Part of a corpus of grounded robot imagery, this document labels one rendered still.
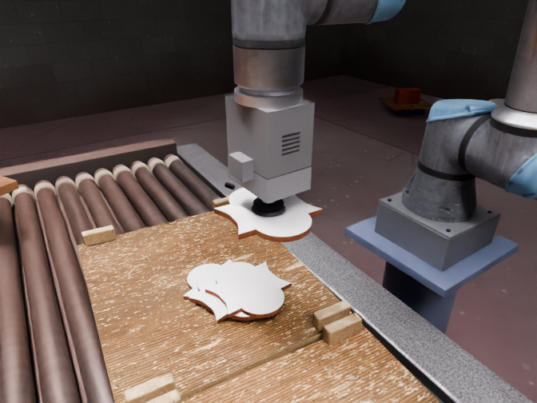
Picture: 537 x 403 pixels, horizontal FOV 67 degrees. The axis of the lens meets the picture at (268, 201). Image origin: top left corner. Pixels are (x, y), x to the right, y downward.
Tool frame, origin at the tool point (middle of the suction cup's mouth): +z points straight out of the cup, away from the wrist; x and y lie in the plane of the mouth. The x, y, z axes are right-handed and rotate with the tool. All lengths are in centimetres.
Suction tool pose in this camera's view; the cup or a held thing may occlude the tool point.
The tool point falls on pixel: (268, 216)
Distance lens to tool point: 52.3
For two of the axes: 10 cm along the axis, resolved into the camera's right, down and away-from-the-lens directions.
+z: 0.0, 8.8, 4.8
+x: 8.2, -2.8, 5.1
